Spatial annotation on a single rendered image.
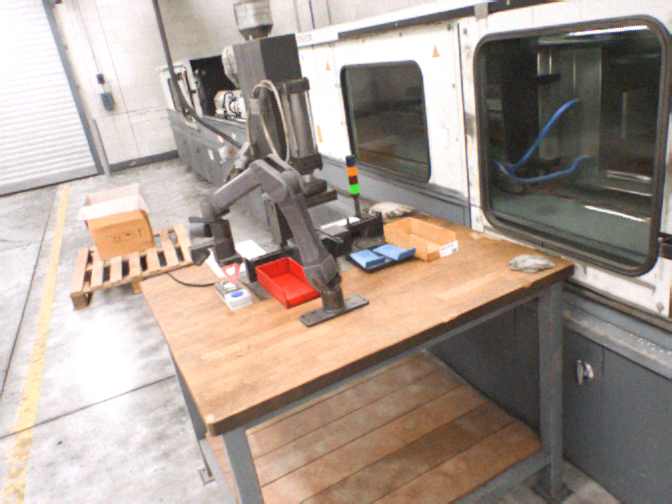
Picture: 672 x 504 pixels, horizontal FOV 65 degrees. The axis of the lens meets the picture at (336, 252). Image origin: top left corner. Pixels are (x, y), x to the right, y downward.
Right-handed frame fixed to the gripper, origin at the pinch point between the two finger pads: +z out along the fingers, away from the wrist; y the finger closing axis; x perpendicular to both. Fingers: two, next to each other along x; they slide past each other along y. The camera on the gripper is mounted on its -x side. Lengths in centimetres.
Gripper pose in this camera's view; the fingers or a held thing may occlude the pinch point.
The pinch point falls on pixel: (234, 281)
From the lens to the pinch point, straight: 165.3
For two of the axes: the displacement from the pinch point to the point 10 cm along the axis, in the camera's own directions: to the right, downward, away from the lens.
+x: 8.8, -2.9, 3.7
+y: 4.4, 2.6, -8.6
